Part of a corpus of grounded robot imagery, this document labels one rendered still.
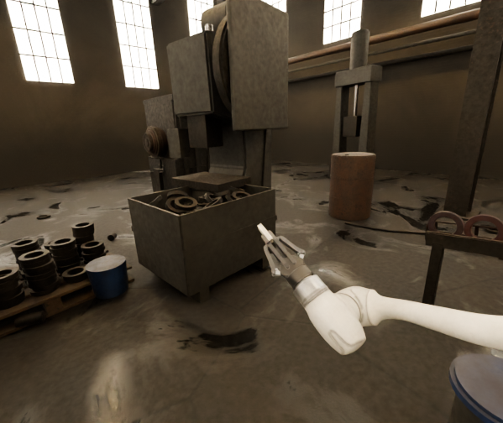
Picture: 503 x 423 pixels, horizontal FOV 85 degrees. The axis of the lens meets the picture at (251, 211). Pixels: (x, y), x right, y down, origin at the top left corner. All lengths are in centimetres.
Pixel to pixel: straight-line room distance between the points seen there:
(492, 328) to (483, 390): 61
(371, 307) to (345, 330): 15
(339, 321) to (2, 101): 910
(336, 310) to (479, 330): 29
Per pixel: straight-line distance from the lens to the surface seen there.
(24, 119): 933
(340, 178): 389
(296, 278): 82
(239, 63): 248
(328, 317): 78
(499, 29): 461
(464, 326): 75
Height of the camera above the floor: 129
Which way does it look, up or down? 17 degrees down
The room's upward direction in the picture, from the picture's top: 2 degrees counter-clockwise
